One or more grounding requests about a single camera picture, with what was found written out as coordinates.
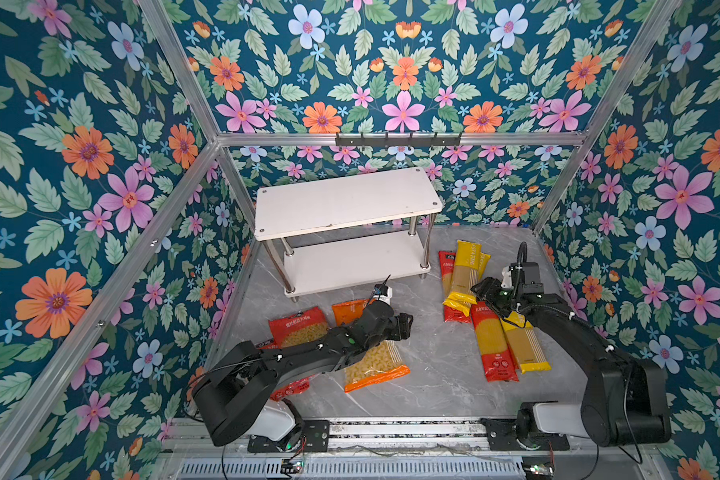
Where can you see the aluminium front rail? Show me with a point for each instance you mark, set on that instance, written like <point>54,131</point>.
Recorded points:
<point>464,434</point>

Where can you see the red macaroni bag rear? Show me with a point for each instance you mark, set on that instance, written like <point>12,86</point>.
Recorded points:
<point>294,388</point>

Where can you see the red macaroni bag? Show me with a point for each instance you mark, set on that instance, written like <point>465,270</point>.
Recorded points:
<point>294,388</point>
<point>300,328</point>

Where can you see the white two-tier shelf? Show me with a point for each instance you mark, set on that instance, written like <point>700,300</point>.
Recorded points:
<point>316,207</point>

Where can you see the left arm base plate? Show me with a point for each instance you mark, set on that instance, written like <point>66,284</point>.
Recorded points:
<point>309,436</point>

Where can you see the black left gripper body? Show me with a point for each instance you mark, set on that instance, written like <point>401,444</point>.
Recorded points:
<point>397,328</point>

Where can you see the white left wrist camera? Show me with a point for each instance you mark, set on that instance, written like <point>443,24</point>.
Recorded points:
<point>383,293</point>

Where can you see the black hook rail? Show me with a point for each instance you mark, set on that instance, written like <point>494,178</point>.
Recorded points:
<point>415,140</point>

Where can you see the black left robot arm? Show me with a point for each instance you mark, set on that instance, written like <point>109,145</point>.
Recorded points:
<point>231,396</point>

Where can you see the yellow spaghetti pack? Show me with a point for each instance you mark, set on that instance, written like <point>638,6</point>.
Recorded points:
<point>465,273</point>
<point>524,344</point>
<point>485,258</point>

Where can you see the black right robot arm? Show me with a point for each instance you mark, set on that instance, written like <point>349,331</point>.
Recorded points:
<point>624,401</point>

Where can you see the orange macaroni bag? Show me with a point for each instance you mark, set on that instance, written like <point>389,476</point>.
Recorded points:
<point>380,364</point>

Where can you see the red macaroni bag front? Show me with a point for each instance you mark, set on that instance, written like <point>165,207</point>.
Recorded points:
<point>300,328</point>

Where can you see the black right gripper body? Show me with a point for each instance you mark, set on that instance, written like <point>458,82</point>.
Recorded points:
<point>504,299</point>

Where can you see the red spaghetti pack far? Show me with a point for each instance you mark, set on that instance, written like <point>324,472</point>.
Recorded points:
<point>446,263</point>

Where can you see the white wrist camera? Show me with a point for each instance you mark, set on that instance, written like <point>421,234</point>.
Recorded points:
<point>383,293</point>
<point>506,277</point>

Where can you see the red spaghetti pack middle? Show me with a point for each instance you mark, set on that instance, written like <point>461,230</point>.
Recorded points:
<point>497,360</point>

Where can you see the red spaghetti pack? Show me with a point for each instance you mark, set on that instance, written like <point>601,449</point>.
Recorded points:
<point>497,360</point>
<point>446,263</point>

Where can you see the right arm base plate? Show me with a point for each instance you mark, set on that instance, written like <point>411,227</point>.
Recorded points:
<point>505,434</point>

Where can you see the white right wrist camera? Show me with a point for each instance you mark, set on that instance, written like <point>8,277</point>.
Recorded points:
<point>506,277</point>

